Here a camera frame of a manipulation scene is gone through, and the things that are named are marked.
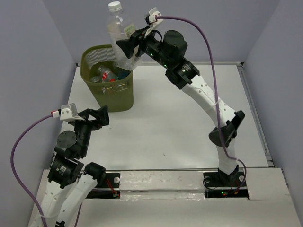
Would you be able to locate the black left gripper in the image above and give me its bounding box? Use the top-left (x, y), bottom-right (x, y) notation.
top-left (71, 104), bottom-right (110, 156)

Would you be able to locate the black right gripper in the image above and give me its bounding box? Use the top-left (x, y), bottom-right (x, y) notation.
top-left (117, 25), bottom-right (173, 69)

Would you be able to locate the blue label water bottle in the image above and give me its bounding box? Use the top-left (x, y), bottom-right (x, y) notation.
top-left (116, 68), bottom-right (131, 80)

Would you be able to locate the white label square bottle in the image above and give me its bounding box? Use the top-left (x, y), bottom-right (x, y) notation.
top-left (107, 1), bottom-right (141, 71)

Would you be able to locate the green label plastic bottle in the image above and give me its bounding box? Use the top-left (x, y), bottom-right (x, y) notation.
top-left (89, 65), bottom-right (104, 83)

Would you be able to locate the red cap crushed bottle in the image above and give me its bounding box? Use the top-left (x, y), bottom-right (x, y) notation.
top-left (101, 70), bottom-right (117, 82)

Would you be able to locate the orange juice bottle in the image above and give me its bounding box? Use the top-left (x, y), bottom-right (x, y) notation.
top-left (101, 83), bottom-right (129, 94)

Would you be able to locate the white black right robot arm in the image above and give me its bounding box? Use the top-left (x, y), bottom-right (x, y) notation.
top-left (116, 28), bottom-right (245, 185)

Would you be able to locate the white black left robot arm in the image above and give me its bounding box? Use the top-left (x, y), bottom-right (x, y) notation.
top-left (30, 103), bottom-right (109, 227)

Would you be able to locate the olive green mesh bin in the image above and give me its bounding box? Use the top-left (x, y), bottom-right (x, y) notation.
top-left (80, 44), bottom-right (134, 112)

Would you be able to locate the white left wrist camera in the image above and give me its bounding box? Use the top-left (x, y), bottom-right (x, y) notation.
top-left (51, 103), bottom-right (84, 122)

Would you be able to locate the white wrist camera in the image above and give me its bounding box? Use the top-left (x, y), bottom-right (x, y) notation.
top-left (51, 103), bottom-right (84, 122)
top-left (144, 7), bottom-right (163, 38)

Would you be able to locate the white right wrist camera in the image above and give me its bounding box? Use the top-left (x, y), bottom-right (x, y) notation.
top-left (144, 7), bottom-right (163, 38)

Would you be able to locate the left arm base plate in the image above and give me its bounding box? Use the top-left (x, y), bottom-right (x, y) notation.
top-left (86, 172), bottom-right (121, 199)

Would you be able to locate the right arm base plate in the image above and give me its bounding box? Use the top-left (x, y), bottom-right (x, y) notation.
top-left (202, 171), bottom-right (249, 199)

